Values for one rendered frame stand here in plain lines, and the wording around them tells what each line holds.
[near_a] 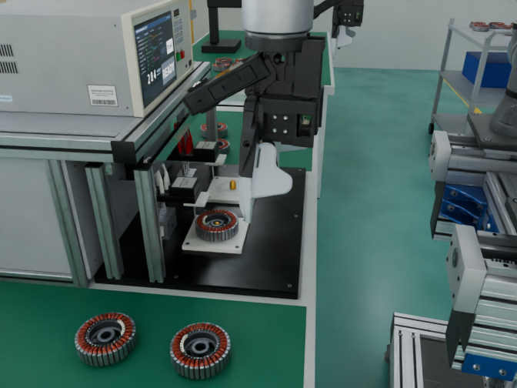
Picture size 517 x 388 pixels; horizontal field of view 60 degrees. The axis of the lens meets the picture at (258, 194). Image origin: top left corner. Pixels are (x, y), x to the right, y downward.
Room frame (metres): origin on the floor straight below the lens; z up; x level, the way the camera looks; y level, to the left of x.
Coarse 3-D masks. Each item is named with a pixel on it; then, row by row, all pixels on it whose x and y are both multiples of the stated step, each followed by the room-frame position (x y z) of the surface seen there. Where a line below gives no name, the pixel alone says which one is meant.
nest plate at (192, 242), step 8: (192, 224) 1.02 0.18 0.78; (224, 224) 1.02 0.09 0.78; (240, 224) 1.02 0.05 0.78; (248, 224) 1.04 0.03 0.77; (192, 232) 0.98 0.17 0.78; (240, 232) 0.98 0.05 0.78; (192, 240) 0.95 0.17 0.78; (200, 240) 0.95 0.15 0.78; (232, 240) 0.95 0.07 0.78; (240, 240) 0.95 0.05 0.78; (184, 248) 0.92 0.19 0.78; (192, 248) 0.92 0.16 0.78; (200, 248) 0.92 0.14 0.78; (208, 248) 0.92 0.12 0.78; (216, 248) 0.91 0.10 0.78; (224, 248) 0.91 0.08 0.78; (232, 248) 0.91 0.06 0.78; (240, 248) 0.91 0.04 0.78
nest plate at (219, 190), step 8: (216, 176) 1.31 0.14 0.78; (216, 184) 1.26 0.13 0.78; (224, 184) 1.26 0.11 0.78; (216, 192) 1.20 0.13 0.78; (224, 192) 1.20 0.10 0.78; (232, 192) 1.20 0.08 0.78; (208, 200) 1.16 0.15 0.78; (216, 200) 1.16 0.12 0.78; (224, 200) 1.16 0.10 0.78; (232, 200) 1.15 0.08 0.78
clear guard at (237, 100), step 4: (240, 92) 1.28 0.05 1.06; (244, 92) 1.28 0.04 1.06; (232, 96) 1.25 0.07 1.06; (236, 96) 1.25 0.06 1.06; (240, 96) 1.25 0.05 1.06; (244, 96) 1.25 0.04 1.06; (224, 100) 1.21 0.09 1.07; (228, 100) 1.21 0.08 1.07; (232, 100) 1.21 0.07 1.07; (236, 100) 1.21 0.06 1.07; (240, 100) 1.21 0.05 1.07; (244, 100) 1.21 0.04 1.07; (220, 104) 1.17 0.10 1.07; (224, 104) 1.17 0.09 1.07; (228, 104) 1.17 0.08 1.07; (232, 104) 1.17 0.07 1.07; (236, 104) 1.17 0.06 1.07; (240, 104) 1.17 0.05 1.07
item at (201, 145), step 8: (200, 144) 1.24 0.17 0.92; (208, 144) 1.24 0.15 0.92; (216, 144) 1.25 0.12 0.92; (176, 152) 1.24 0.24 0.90; (184, 152) 1.24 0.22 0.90; (192, 152) 1.24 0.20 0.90; (200, 152) 1.21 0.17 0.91; (208, 152) 1.21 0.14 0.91; (216, 152) 1.23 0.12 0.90; (176, 160) 1.21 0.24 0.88; (184, 160) 1.21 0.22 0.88; (192, 160) 1.21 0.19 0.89; (200, 160) 1.21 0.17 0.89; (208, 160) 1.20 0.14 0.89; (216, 160) 1.22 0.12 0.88; (224, 160) 1.22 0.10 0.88; (184, 168) 1.22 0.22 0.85; (184, 176) 1.22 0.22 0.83
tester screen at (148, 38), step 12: (156, 24) 1.07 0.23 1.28; (168, 24) 1.16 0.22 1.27; (144, 36) 0.98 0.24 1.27; (156, 36) 1.06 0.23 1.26; (168, 36) 1.15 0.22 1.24; (144, 48) 0.97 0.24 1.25; (156, 48) 1.05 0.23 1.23; (144, 60) 0.97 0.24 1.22; (156, 60) 1.04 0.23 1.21; (144, 72) 0.96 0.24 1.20; (156, 72) 1.03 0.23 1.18; (144, 84) 0.95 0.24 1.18
